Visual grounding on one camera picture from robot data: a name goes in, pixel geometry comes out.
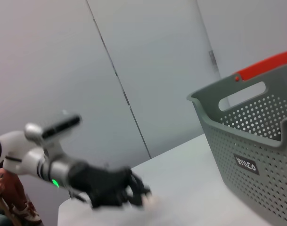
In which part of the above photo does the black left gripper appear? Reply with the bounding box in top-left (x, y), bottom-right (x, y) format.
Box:
top-left (67, 163), bottom-right (152, 208)

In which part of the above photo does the grey perforated plastic storage bin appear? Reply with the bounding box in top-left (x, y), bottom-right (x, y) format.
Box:
top-left (186, 49), bottom-right (287, 226)

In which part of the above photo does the white brown sneaker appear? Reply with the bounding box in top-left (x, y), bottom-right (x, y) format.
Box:
top-left (12, 201), bottom-right (42, 223)

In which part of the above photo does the wooden furniture leg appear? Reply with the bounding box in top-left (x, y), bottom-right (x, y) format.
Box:
top-left (0, 195), bottom-right (19, 226)

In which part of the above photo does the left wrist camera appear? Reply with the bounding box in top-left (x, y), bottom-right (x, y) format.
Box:
top-left (24, 114), bottom-right (82, 145)

